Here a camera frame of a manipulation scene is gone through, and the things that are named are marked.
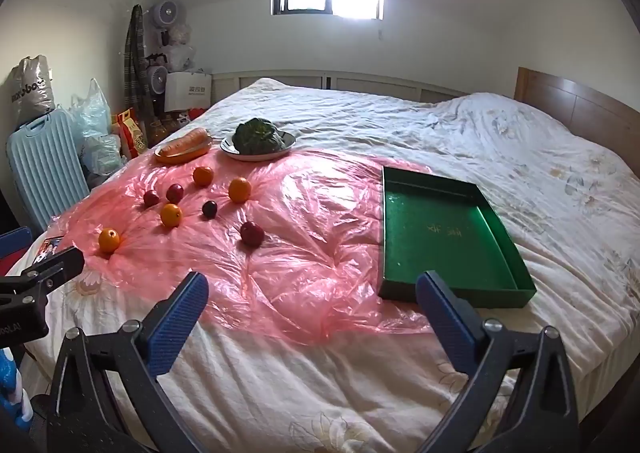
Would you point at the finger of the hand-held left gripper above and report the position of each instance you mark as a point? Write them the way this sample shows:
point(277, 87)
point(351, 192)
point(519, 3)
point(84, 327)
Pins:
point(60, 263)

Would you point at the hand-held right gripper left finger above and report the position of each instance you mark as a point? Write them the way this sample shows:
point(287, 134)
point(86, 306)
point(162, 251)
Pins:
point(182, 313)

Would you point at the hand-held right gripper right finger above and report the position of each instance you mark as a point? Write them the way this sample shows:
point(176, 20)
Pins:
point(442, 318)

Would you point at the orange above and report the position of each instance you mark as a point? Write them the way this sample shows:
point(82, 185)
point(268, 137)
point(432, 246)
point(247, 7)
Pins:
point(239, 189)
point(109, 240)
point(171, 215)
point(203, 176)

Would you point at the green tray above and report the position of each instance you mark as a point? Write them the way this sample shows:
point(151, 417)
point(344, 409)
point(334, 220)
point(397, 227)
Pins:
point(440, 233)

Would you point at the large red plum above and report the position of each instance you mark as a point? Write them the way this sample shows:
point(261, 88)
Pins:
point(252, 234)

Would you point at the dark red plum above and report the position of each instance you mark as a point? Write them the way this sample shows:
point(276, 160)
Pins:
point(209, 208)
point(174, 193)
point(151, 198)

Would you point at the printed red packet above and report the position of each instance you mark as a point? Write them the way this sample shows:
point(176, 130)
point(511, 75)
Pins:
point(50, 247)

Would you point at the dark blue chair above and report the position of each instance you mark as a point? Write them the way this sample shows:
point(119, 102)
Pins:
point(12, 238)

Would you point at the blue white shoe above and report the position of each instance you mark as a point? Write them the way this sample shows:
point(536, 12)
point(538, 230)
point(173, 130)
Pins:
point(7, 383)

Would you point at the light blue suitcase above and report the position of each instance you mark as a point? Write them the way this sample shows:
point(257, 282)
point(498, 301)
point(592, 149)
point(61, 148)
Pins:
point(45, 168)

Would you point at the pale blue plastic bag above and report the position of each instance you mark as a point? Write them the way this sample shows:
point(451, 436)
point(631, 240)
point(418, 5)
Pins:
point(95, 133)

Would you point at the red yellow box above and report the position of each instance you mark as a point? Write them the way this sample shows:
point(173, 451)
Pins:
point(132, 133)

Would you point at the pink plastic sheet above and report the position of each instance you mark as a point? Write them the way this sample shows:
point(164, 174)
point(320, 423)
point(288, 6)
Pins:
point(310, 233)

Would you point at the orange plate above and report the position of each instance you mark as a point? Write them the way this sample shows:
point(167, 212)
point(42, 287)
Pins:
point(180, 159)

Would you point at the white plate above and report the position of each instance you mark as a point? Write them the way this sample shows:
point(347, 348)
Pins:
point(250, 158)

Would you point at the grey sack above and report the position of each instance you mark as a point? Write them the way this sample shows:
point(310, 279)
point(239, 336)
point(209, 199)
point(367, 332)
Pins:
point(32, 88)

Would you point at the green leafy vegetable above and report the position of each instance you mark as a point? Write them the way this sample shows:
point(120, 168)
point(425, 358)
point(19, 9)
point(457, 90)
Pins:
point(260, 135)

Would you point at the grey fan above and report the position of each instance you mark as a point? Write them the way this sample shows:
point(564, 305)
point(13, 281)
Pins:
point(156, 78)
point(167, 14)

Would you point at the white cardboard box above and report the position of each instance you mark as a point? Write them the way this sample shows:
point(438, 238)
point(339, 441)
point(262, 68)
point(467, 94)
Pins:
point(188, 89)

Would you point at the plaid scarf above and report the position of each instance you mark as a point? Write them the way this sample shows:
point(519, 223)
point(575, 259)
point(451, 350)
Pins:
point(134, 58)

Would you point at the clear plastic bag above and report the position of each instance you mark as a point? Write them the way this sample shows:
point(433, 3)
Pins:
point(179, 50)

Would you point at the wooden headboard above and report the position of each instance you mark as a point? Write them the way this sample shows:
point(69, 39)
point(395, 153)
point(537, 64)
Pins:
point(575, 98)

